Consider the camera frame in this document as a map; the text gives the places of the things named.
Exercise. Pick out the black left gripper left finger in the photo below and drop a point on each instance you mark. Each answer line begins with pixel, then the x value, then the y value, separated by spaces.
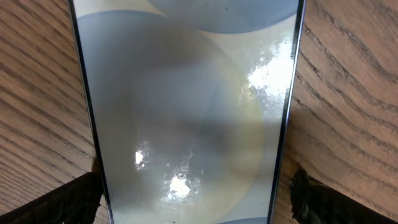
pixel 75 202

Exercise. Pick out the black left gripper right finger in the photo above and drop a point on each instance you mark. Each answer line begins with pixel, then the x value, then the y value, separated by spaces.
pixel 315 203

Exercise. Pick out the blue Samsung Galaxy smartphone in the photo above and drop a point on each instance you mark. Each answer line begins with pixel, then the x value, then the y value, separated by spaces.
pixel 188 104

